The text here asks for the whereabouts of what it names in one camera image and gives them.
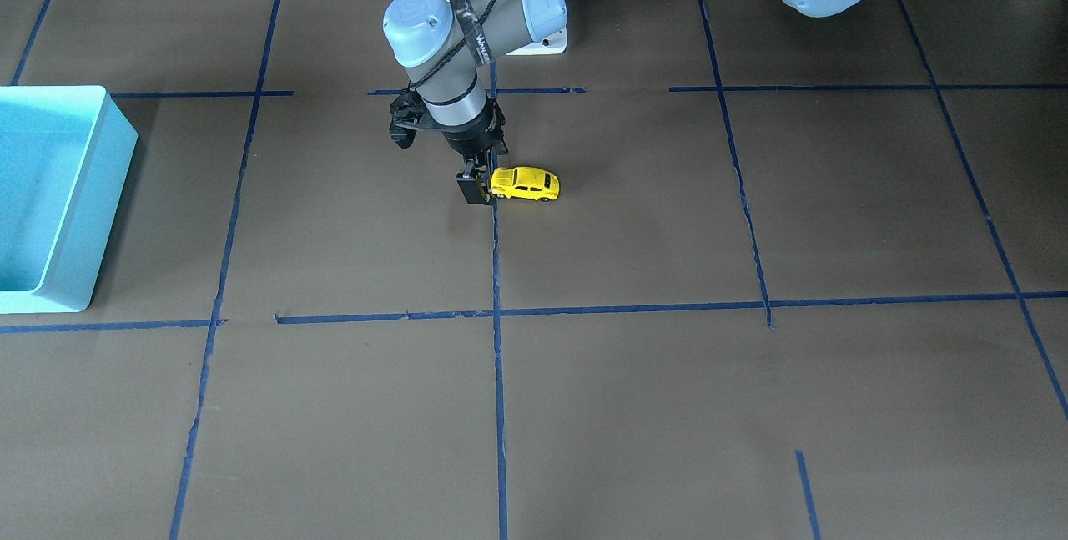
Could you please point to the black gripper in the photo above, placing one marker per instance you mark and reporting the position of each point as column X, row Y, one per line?
column 472, row 142

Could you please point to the yellow beetle toy car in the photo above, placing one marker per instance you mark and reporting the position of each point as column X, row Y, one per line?
column 526, row 183

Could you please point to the turquoise plastic bin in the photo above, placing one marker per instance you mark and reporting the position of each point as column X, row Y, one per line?
column 65, row 156

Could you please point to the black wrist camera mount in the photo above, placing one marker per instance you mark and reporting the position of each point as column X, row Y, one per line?
column 408, row 116

